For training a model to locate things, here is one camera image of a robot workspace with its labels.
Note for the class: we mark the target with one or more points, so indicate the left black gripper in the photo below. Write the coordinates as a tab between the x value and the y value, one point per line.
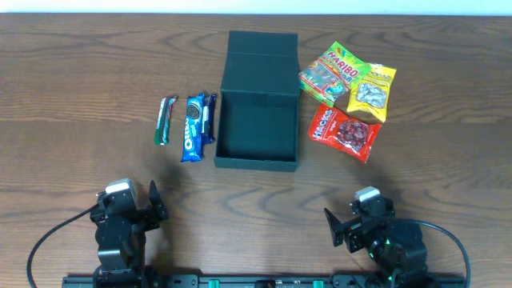
145	216

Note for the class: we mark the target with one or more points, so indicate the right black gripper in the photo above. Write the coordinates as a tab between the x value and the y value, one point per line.
351	228

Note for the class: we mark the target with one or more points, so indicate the blue Oreo cookie pack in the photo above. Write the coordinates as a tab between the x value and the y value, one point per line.
192	141

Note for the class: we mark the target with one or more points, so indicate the dark blue snack bar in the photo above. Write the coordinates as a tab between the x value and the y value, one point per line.
208	119

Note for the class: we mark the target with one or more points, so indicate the red Hacks candy bag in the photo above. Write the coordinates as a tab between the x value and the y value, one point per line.
336	129

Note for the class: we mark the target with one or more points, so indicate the yellow candy bag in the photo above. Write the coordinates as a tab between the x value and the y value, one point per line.
372	93

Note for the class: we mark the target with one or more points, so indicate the green Haribo gummy bag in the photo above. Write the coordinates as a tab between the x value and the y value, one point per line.
332	74

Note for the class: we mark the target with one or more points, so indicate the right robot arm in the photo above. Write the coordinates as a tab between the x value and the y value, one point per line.
396	247

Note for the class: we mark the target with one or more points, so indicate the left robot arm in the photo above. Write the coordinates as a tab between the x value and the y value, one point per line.
123	261

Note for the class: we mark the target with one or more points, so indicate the green red snack bar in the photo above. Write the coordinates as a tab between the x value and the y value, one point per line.
162	130

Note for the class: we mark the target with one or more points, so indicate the dark green open box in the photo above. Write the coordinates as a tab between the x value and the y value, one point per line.
258	120

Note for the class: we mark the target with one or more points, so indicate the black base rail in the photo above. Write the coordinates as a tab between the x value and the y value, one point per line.
194	281

